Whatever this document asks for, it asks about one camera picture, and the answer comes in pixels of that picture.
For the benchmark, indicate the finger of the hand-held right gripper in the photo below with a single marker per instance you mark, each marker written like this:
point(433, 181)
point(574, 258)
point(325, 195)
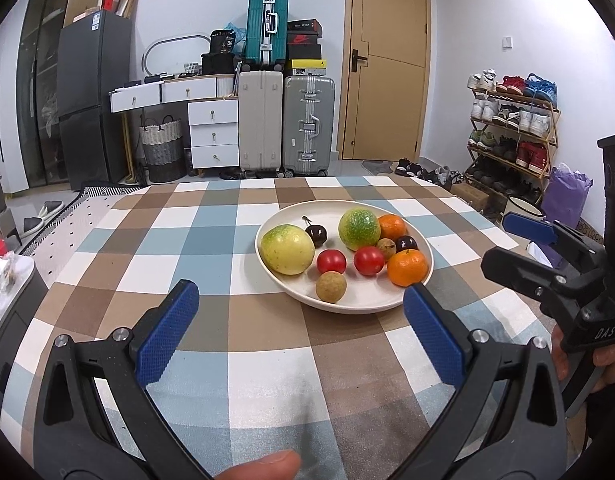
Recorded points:
point(530, 227)
point(527, 272)

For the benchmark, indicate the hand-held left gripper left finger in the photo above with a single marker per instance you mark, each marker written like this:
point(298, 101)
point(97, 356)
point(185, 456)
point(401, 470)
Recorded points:
point(165, 335)

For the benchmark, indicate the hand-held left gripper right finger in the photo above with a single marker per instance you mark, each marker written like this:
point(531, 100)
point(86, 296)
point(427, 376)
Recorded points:
point(435, 335)

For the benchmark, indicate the mandarin orange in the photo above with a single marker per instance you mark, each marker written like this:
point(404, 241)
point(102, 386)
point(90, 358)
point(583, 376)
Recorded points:
point(391, 226)
point(407, 267)

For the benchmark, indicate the cream oval plate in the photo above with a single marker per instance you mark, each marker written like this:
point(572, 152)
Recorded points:
point(367, 295)

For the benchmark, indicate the dark plum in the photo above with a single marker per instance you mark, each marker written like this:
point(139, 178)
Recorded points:
point(406, 243)

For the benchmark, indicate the red cherry tomato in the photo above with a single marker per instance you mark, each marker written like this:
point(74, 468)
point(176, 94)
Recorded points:
point(369, 261)
point(331, 261)

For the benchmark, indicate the brown longan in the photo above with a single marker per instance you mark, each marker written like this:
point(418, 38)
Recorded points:
point(331, 287)
point(386, 246)

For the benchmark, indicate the dark cherry with stem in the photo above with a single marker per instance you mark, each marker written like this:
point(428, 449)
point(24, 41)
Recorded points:
point(316, 234)

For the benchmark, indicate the person's right forearm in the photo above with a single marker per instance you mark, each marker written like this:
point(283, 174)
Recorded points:
point(605, 420)

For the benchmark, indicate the person's right hand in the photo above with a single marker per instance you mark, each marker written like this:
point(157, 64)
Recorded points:
point(610, 365)

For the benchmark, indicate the person's left hand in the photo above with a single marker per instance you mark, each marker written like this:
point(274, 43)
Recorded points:
point(267, 467)

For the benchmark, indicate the white enamel basin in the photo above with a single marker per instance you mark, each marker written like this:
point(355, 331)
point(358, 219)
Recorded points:
point(520, 207)

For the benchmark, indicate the purple bag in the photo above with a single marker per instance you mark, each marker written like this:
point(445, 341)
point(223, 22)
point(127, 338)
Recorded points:
point(567, 195)

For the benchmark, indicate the small cardboard box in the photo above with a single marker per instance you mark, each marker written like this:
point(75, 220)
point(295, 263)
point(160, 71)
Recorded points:
point(470, 195)

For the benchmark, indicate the wooden shoe rack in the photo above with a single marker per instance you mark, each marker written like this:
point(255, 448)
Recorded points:
point(555, 125)

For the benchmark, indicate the shoe rack with shoes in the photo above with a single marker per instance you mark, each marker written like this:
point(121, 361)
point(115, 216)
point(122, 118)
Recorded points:
point(512, 120)

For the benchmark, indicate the row of worn shoes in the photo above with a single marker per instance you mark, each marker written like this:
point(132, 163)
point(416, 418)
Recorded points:
point(422, 170)

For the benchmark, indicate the green passion fruit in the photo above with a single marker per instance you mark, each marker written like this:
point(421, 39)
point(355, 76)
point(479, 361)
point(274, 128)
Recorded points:
point(359, 230)

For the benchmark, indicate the beige rug striped border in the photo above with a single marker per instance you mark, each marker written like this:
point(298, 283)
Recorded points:
point(67, 240)

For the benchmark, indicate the yellow passion fruit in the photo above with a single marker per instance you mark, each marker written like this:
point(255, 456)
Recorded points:
point(287, 250)

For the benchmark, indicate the grey doormat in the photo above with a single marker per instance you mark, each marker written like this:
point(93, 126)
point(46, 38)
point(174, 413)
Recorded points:
point(377, 165)

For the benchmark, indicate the clear plastic bag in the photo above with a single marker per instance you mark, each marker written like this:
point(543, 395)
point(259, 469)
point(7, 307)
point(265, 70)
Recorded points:
point(5, 280)

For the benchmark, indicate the grey slipper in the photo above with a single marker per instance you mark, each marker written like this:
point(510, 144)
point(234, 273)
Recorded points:
point(30, 225)
point(50, 206)

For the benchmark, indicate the woven laundry basket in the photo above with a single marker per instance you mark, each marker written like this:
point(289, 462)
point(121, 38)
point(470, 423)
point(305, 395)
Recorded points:
point(161, 147)

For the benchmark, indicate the wooden door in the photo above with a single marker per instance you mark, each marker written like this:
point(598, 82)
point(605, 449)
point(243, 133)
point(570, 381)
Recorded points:
point(387, 85)

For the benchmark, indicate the white drawer cabinet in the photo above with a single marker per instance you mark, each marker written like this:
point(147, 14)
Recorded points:
point(213, 132)

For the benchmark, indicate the beige suitcase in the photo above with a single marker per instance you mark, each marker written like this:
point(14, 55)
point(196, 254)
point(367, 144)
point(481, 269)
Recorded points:
point(260, 120)

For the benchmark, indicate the white dressing desk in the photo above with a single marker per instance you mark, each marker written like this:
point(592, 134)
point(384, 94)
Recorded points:
point(162, 92)

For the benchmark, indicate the silver suitcase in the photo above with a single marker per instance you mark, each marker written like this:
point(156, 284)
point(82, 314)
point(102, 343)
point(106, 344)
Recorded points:
point(307, 122)

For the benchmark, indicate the black refrigerator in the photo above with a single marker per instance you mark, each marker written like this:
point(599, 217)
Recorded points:
point(92, 95)

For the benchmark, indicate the white ribbed bin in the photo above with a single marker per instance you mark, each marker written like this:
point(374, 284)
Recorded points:
point(226, 85)

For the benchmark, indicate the white wardrobe dark glass doors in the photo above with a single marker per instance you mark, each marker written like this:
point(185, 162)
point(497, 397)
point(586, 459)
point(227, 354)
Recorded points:
point(37, 110)

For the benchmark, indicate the small white basket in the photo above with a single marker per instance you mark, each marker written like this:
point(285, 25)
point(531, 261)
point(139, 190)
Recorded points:
point(191, 67)

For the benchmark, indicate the yellow and black shoe box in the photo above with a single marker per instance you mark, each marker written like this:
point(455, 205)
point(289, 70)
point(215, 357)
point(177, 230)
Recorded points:
point(307, 66)

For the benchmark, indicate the oval mirror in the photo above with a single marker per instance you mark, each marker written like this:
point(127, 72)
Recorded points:
point(172, 57)

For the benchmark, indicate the black bag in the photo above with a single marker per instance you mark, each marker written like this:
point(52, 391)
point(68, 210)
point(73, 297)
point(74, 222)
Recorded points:
point(218, 62)

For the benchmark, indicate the plain black shoe box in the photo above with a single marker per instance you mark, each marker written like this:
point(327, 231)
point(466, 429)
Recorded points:
point(303, 52)

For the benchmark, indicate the black shoe box red logo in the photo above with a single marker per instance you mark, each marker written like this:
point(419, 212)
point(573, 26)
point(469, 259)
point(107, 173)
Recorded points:
point(303, 39)

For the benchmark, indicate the black shoe box red stripe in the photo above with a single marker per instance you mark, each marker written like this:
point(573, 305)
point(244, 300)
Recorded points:
point(302, 25)

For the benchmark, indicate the blue plastic bag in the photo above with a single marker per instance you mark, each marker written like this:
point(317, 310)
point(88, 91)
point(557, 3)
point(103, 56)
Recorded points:
point(239, 35)

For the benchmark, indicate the teal suitcase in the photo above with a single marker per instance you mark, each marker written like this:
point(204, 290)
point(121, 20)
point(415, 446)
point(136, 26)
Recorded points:
point(266, 25)

